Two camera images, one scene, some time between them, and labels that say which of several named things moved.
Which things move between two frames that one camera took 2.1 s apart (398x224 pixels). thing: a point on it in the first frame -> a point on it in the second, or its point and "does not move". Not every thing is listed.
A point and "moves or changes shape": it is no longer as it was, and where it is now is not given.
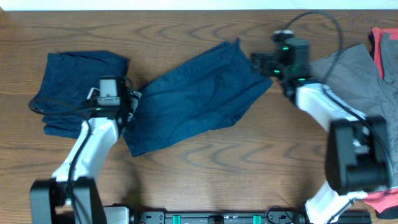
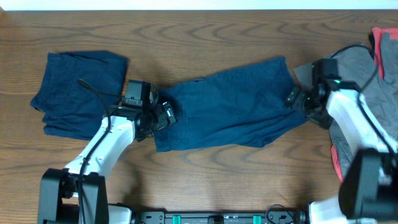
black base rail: [242, 217] does not move
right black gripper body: [273, 67] -> [306, 100]
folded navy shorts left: [68, 79] does not move
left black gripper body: [125, 101] -> [168, 113]
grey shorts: [351, 74] does not move
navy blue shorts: [211, 91] moves or changes shape
